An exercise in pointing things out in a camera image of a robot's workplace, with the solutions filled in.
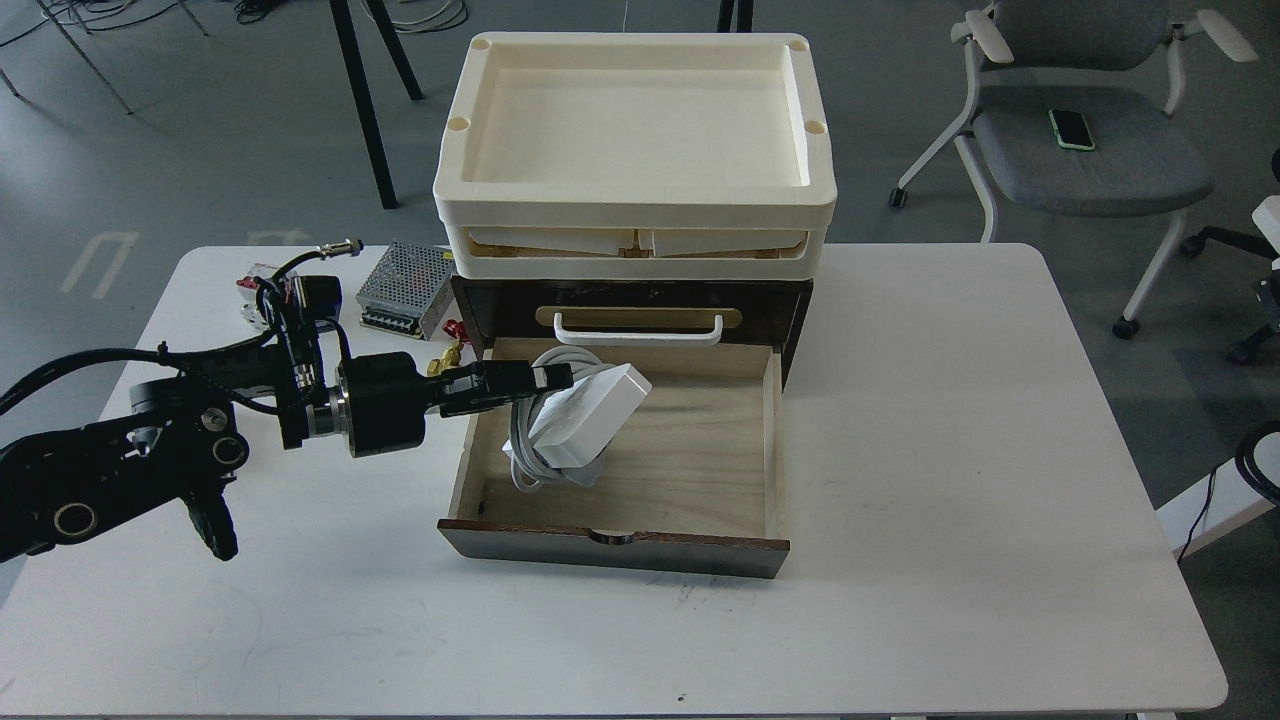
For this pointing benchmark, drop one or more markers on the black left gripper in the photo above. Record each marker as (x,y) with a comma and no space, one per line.
(385,408)

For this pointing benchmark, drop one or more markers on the white power strip with cable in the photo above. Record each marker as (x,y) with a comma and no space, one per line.
(560,438)

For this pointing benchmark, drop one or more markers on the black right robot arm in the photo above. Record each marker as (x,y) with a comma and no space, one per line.
(1266,219)

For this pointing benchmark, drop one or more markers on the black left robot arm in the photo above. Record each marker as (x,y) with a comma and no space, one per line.
(181,441)

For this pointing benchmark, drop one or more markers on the metal mesh power supply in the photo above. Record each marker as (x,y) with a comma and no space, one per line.
(408,291)

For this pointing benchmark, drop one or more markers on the open wooden drawer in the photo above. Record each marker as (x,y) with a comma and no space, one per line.
(692,483)

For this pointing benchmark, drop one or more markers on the cream plastic stacked tray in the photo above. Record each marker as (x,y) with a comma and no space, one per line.
(646,157)

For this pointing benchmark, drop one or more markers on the white red circuit breaker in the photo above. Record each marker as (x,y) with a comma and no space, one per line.
(252,295)

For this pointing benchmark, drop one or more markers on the black table legs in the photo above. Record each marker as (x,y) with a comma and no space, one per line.
(360,90)

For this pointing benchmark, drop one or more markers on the green cased smartphone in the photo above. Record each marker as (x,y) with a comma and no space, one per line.
(1071,131)

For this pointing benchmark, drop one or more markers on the grey office chair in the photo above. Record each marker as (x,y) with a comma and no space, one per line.
(1142,164)

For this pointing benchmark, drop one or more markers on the white side table edge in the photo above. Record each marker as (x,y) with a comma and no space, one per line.
(1213,507)

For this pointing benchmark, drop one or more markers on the brass valve red handle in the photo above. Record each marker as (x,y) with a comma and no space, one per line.
(452,355)

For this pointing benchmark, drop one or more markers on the white upper drawer handle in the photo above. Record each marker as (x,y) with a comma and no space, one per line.
(638,339)

